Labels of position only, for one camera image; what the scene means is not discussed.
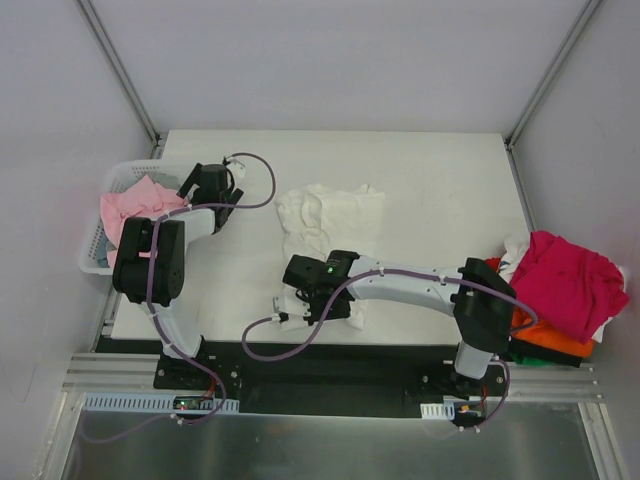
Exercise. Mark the orange t shirt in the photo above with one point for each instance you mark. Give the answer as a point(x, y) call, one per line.
point(545, 335)

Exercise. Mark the black t shirt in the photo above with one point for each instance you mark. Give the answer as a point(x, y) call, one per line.
point(529, 349)

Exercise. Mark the green t shirt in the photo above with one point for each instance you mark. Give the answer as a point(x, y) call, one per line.
point(529, 361)

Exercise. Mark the aluminium frame post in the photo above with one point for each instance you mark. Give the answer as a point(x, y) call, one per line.
point(98, 30)
point(577, 29)

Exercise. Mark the white folded t shirt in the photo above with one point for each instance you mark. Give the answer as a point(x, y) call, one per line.
point(516, 246)

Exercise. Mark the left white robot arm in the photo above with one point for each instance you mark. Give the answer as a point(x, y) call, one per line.
point(157, 224)

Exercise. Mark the red t shirt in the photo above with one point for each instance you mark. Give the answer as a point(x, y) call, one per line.
point(497, 264)

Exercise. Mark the left aluminium frame post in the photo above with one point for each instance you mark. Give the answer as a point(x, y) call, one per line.
point(98, 30)

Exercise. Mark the white plastic laundry basket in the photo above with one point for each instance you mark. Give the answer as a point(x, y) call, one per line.
point(110, 215)

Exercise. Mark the magenta t shirt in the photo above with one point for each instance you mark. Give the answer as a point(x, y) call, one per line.
point(572, 288)

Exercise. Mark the pink t shirt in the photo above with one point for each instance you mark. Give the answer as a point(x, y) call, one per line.
point(130, 210)

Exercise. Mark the right white cable duct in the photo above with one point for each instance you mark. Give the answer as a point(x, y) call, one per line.
point(437, 411)

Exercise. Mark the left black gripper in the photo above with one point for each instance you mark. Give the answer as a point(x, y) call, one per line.
point(211, 192)

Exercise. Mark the white cable duct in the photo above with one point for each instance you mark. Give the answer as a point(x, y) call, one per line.
point(157, 404)
point(437, 411)

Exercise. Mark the right aluminium frame post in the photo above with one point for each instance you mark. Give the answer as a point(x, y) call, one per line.
point(577, 29)

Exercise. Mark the white floral t shirt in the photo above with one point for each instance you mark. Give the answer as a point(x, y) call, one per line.
point(317, 219)

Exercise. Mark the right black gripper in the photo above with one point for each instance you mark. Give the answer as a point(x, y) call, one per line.
point(325, 306)

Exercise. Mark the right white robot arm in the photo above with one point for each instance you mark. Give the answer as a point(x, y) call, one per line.
point(474, 295)

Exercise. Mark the left white cable duct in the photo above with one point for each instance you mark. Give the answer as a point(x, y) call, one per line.
point(157, 404)

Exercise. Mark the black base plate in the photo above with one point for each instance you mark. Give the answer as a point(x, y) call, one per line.
point(325, 380)

